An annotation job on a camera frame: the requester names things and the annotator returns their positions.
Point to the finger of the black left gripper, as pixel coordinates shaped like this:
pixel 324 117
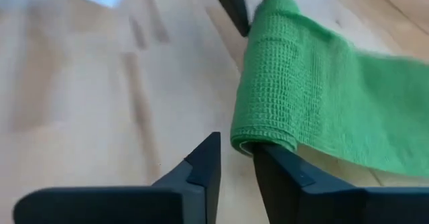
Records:
pixel 234 6

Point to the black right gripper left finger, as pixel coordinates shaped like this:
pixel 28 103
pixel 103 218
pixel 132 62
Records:
pixel 167 204

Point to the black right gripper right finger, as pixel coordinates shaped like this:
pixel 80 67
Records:
pixel 318 204

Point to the green elastic bandage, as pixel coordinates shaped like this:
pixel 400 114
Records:
pixel 301 83

